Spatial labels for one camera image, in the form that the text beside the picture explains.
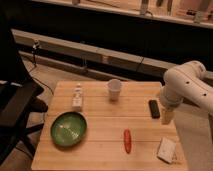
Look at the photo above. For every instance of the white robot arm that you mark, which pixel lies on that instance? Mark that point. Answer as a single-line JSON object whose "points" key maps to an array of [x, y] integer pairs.
{"points": [[185, 81]]}

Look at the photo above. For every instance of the green bowl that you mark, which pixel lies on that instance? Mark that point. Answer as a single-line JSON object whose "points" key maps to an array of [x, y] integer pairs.
{"points": [[68, 129]]}

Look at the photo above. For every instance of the black office chair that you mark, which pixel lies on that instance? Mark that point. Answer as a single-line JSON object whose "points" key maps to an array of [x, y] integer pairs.
{"points": [[18, 95]]}

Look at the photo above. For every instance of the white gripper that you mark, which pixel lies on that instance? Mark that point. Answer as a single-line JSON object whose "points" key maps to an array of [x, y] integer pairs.
{"points": [[166, 116]]}

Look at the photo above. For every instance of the red chili pepper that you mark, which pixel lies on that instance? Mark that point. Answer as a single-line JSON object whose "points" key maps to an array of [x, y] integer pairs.
{"points": [[127, 140]]}

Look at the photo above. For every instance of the black rectangular device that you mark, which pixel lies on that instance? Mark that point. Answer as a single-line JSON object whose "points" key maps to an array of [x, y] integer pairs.
{"points": [[154, 109]]}

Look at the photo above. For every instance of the white sponge block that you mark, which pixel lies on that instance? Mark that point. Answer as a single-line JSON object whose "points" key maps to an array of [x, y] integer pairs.
{"points": [[166, 150]]}

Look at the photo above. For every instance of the small white bottle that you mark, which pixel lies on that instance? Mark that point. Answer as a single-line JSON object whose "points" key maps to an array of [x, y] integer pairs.
{"points": [[77, 101]]}

